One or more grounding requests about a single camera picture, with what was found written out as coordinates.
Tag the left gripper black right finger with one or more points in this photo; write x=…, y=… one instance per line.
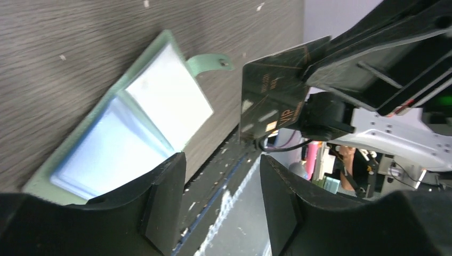
x=304, y=219

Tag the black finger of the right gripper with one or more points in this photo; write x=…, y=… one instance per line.
x=397, y=56

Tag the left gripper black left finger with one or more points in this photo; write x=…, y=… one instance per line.
x=138, y=218

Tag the green card holder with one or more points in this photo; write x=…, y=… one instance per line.
x=149, y=114

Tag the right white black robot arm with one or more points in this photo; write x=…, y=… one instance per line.
x=421, y=135

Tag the person in background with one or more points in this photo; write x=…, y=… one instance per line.
x=355, y=165

